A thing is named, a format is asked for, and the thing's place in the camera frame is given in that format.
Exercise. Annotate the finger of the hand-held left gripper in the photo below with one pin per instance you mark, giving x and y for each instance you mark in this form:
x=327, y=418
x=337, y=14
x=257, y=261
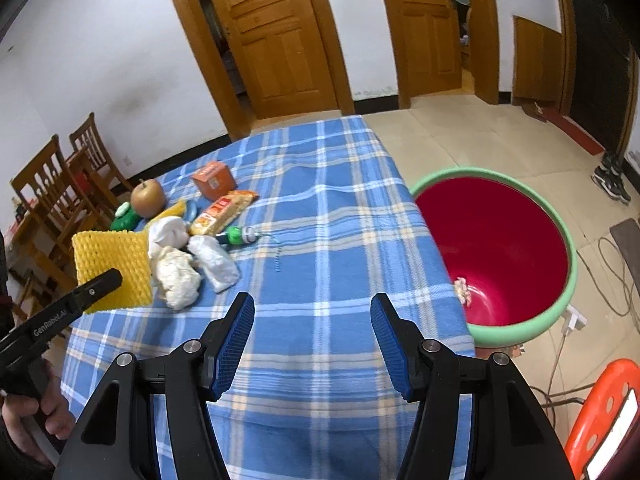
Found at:
x=97, y=290

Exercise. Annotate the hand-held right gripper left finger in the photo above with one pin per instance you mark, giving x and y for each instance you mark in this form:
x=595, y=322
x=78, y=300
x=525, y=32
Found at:
x=235, y=340

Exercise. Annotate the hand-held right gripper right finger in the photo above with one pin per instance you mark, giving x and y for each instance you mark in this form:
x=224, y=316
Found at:
x=392, y=340

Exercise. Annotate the yellow foam net sheet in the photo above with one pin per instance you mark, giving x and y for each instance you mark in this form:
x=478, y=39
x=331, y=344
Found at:
x=115, y=255

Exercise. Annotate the white plastic wrapper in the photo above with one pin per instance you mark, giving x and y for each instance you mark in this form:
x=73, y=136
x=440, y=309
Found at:
x=214, y=262

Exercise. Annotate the white tissue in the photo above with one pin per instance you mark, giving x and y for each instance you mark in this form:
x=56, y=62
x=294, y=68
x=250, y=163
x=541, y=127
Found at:
x=167, y=232
x=177, y=277

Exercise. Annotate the small green white bottle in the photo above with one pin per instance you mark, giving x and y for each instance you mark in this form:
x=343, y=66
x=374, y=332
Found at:
x=234, y=236

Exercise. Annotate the orange snack packet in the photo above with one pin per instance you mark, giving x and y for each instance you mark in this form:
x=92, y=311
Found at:
x=220, y=212

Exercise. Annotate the person's left hand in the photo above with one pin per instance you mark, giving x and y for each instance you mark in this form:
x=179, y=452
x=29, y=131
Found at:
x=52, y=410

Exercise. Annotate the green flower-shaped container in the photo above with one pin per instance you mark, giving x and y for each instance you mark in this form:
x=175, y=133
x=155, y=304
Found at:
x=124, y=219

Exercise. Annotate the paper scrap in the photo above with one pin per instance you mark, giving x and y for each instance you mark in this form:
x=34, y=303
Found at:
x=462, y=290

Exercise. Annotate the brown apple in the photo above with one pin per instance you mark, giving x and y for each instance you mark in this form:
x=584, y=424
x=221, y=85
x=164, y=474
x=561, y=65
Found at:
x=147, y=200

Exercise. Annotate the wooden chair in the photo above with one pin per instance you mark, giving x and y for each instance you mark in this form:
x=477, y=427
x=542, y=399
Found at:
x=92, y=142
x=50, y=180

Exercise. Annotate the blue plaid tablecloth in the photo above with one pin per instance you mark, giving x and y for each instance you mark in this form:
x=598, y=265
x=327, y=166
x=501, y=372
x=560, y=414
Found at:
x=325, y=240

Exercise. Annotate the light blue plastic tube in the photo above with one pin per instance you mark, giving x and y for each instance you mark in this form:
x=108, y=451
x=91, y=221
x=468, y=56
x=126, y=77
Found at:
x=191, y=209

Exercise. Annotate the small orange cardboard box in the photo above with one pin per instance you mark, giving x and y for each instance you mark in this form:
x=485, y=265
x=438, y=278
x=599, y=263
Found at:
x=212, y=180

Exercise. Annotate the white power strip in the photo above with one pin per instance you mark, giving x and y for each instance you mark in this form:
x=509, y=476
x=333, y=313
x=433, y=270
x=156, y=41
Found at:
x=572, y=319

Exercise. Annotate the orange plastic stool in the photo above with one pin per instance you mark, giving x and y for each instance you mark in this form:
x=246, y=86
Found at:
x=590, y=425

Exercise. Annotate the dark floor mat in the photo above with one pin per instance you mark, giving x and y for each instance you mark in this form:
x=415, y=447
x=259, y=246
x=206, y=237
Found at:
x=627, y=242

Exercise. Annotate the red door mat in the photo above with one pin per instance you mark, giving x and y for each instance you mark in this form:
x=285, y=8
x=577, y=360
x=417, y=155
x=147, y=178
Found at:
x=575, y=130

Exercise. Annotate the wooden panel door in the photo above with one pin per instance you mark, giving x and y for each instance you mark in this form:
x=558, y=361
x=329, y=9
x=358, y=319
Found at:
x=425, y=25
x=275, y=35

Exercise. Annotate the low wooden cabinet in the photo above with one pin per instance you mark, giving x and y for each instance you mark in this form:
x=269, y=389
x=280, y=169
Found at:
x=537, y=60

